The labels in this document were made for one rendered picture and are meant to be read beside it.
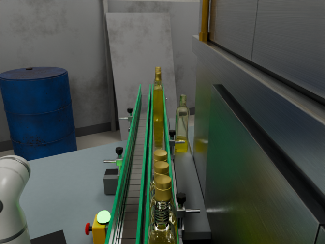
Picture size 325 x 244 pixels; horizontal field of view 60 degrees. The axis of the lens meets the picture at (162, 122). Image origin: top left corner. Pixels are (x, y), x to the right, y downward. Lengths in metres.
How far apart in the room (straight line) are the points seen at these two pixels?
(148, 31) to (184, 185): 2.73
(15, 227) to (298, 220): 0.66
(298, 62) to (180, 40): 3.67
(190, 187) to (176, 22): 3.10
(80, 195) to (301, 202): 1.09
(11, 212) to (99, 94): 2.97
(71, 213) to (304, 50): 1.03
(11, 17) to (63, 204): 2.46
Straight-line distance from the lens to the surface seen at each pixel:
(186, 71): 4.12
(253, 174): 0.41
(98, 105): 3.67
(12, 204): 0.76
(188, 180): 1.10
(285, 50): 0.39
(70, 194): 1.31
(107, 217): 1.00
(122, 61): 3.42
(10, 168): 0.79
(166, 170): 0.63
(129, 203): 0.99
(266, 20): 0.46
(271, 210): 0.36
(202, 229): 0.90
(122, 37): 3.45
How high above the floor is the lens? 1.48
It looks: 21 degrees down
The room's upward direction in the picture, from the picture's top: straight up
